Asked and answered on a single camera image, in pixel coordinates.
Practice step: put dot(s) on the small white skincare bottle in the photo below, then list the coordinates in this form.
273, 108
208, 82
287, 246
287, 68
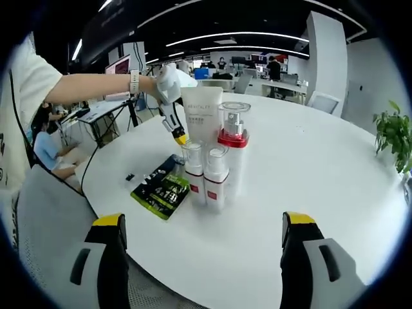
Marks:
194, 180
216, 186

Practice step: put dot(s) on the green black skincare sachet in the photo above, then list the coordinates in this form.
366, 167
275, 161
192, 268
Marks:
161, 193

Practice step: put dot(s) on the white office desk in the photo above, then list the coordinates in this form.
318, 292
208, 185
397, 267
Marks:
283, 88

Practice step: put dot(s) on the white skincare tube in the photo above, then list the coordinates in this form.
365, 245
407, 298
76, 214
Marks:
201, 112

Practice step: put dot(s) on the white wrist watch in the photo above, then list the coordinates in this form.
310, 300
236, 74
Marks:
134, 82

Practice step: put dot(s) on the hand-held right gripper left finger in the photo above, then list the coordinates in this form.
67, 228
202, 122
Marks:
112, 267

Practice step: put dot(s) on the potted green plant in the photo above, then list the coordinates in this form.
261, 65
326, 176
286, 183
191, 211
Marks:
394, 135

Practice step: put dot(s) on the person's white printed shirt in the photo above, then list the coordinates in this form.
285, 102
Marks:
22, 112

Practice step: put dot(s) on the black tripod stand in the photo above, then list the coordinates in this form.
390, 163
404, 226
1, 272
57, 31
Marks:
109, 119

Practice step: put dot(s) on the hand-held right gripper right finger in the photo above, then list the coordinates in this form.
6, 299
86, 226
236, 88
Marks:
296, 267

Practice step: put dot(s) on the white office chair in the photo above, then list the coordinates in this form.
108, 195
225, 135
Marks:
323, 102

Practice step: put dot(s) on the grey mesh office chair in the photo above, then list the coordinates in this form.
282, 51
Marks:
48, 225

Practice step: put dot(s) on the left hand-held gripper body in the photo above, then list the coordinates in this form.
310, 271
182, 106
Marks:
172, 80

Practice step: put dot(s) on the person's left hand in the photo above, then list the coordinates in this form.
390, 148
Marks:
149, 86

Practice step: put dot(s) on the tall skincare bottle red collar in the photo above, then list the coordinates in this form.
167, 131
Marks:
233, 161

